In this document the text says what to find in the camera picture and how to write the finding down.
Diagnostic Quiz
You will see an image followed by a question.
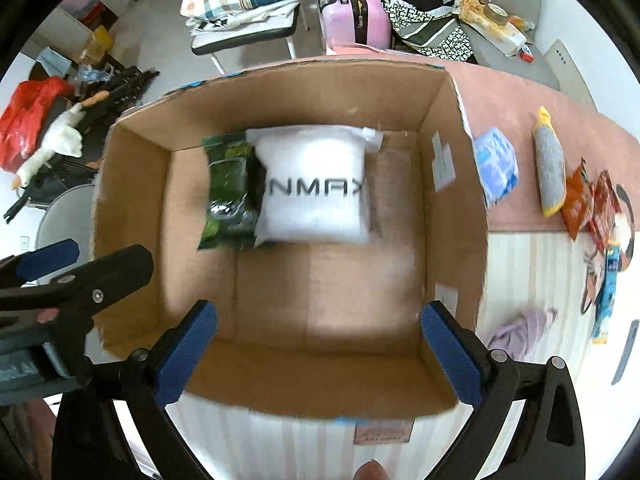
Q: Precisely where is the red plastic bag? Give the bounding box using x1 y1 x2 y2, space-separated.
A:
0 76 74 172

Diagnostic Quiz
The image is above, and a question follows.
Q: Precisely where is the orange panda snack bag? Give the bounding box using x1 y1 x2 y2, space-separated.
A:
561 158 594 240

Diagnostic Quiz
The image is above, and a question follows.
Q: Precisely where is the pink striped table mat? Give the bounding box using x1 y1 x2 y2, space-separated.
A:
170 49 639 479

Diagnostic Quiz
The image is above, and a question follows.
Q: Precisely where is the white goose plush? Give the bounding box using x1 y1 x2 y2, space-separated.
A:
11 90 110 190

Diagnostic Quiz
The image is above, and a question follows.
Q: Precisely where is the red snack bag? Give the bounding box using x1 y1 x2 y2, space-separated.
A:
588 170 622 254

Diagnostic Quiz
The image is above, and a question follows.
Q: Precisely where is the pink suitcase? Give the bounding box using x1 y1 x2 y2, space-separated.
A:
317 0 392 50

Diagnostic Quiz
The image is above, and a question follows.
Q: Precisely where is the grey pen on table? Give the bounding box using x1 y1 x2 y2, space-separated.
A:
612 320 639 385

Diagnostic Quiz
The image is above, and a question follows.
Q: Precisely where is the green snack packet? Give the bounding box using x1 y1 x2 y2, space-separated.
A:
198 131 266 250

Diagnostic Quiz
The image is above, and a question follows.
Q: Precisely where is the black white patterned bag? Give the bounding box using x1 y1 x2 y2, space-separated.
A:
381 0 476 63

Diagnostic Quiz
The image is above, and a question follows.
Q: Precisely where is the blue long snack packet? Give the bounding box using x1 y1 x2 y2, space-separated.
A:
591 245 620 344

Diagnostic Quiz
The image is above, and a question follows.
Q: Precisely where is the blue tissue pack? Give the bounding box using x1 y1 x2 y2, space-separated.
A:
474 128 518 207

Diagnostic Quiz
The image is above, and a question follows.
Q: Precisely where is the grey round chair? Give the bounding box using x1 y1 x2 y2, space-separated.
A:
35 184 94 266

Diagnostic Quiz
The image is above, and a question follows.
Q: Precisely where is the white folding chair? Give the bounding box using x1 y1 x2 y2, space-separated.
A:
191 3 310 75

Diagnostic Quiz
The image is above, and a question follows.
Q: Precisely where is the yellow crumpled bag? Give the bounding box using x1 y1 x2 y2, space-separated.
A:
454 0 527 56

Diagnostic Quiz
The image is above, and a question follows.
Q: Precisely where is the purple cloth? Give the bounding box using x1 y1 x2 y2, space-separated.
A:
487 307 558 361

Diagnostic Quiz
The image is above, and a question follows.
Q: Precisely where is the grey chair with clutter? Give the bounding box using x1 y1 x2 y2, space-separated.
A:
460 0 560 90

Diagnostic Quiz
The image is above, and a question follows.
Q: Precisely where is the white NMAX pillow pack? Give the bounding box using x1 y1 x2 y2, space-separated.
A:
246 125 383 245

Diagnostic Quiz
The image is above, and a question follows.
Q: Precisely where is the brown cardboard box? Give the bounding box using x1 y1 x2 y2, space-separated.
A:
92 58 488 419

